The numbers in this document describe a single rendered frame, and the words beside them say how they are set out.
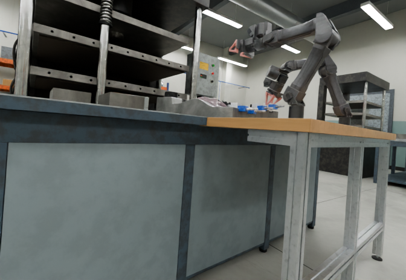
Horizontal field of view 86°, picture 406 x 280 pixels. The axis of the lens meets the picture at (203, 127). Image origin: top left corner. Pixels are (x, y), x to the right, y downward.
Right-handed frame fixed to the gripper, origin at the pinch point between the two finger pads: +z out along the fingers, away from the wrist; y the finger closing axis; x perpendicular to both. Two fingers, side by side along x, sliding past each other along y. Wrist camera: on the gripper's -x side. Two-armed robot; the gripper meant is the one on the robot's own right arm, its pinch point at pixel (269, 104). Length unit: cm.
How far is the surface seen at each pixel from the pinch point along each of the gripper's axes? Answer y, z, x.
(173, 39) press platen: 26, -12, -99
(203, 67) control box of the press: -10, 2, -94
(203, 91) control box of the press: -13, 23, -84
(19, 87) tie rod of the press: 122, 39, -62
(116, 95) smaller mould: 90, 14, -6
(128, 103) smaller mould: 85, 16, -5
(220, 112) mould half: 47.4, 7.5, 10.8
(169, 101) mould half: 57, 17, -20
